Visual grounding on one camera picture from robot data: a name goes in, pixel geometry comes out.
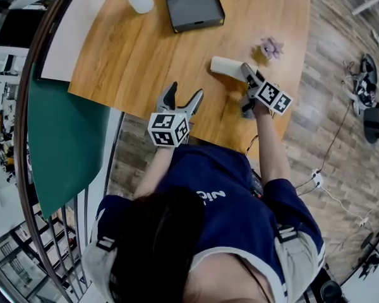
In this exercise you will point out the green board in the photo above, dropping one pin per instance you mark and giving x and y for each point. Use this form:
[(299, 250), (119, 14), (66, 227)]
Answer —
[(66, 137)]

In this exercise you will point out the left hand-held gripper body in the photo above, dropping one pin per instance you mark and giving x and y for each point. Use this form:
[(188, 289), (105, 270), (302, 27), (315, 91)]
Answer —
[(167, 128)]

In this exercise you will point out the white furniture leg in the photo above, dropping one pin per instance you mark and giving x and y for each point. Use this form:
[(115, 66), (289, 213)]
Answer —
[(365, 5)]

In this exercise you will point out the black box tray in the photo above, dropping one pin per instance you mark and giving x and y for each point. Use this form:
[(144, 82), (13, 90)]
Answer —
[(192, 5)]

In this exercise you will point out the person's left forearm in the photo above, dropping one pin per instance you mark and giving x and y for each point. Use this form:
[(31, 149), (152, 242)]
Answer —
[(158, 169)]

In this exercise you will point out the black waist device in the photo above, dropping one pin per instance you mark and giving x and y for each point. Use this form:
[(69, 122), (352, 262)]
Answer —
[(256, 183)]

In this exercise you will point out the person's right forearm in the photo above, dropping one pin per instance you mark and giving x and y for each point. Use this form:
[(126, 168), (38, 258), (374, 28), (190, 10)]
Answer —
[(271, 150)]

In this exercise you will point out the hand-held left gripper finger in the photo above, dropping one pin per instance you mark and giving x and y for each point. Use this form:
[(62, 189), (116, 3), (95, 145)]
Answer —
[(168, 95), (194, 101)]

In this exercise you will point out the purple lotus flower ornament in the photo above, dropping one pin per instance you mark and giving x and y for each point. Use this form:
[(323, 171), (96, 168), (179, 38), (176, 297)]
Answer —
[(270, 47)]

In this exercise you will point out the white board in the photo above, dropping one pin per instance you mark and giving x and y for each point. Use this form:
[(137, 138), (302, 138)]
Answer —
[(72, 36)]

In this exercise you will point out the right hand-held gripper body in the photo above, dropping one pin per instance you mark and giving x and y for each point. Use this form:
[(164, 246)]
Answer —
[(271, 96)]

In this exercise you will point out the white power strip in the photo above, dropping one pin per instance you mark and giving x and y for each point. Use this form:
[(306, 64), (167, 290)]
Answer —
[(316, 177)]

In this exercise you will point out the person's navy shirt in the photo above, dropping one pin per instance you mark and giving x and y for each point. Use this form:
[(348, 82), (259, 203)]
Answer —
[(233, 219)]

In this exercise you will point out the brown railing handrail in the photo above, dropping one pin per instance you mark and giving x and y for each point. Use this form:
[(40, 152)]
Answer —
[(21, 131)]

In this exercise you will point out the wooden table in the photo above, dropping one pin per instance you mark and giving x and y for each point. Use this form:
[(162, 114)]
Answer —
[(139, 58)]

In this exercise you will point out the black chair base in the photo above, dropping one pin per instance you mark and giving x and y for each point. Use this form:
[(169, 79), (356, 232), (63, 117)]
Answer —
[(373, 118)]

